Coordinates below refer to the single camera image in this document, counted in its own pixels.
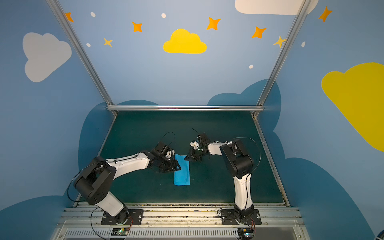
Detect blue square paper sheet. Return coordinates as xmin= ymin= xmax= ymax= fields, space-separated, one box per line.
xmin=174 ymin=155 xmax=190 ymax=186

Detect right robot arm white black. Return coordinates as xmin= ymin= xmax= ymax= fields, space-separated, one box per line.
xmin=186 ymin=133 xmax=254 ymax=218

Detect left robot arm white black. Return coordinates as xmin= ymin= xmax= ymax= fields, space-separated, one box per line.
xmin=74 ymin=142 xmax=182 ymax=226

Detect back horizontal aluminium bar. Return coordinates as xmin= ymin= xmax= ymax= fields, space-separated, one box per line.
xmin=107 ymin=105 xmax=264 ymax=112

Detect left green circuit board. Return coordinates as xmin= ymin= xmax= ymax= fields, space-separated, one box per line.
xmin=111 ymin=228 xmax=130 ymax=236

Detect green circuit board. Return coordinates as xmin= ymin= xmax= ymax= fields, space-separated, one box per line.
xmin=111 ymin=228 xmax=130 ymax=236
xmin=238 ymin=228 xmax=254 ymax=240

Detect right green circuit board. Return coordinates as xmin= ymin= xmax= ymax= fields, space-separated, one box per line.
xmin=238 ymin=228 xmax=254 ymax=240

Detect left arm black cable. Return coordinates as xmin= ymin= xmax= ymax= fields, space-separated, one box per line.
xmin=66 ymin=131 xmax=177 ymax=240

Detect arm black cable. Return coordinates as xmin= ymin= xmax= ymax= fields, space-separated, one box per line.
xmin=66 ymin=131 xmax=177 ymax=240
xmin=191 ymin=128 xmax=262 ymax=238

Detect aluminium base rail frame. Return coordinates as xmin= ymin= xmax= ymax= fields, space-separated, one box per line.
xmin=52 ymin=203 xmax=310 ymax=240

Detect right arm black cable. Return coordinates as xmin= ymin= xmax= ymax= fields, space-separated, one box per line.
xmin=191 ymin=128 xmax=262 ymax=238

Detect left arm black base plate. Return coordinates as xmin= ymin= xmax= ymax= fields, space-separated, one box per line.
xmin=101 ymin=209 xmax=144 ymax=226

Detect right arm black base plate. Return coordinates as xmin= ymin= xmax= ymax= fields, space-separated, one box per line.
xmin=217 ymin=209 xmax=262 ymax=226

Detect right slanted aluminium post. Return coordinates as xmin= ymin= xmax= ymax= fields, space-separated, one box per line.
xmin=252 ymin=0 xmax=312 ymax=120

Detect slanted aluminium post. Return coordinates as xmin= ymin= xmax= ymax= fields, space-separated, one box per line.
xmin=252 ymin=0 xmax=312 ymax=120
xmin=46 ymin=0 xmax=114 ymax=106

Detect left slanted aluminium post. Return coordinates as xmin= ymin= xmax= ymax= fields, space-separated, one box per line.
xmin=46 ymin=0 xmax=114 ymax=106

